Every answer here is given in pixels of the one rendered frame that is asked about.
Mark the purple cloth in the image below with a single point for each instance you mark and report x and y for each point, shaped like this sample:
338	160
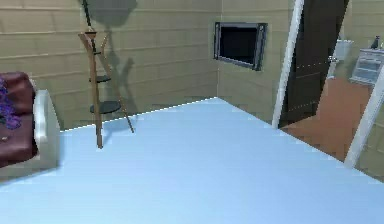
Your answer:
6	110

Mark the white door frame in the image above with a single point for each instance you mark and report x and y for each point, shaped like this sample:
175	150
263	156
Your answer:
365	123

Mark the dark brown room door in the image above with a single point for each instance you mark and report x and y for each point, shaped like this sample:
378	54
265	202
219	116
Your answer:
310	63

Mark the small dark figurine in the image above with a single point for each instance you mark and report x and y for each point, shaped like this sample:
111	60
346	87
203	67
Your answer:
376	42

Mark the wooden tripod floor lamp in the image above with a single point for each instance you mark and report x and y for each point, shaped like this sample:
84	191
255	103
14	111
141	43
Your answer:
95	90

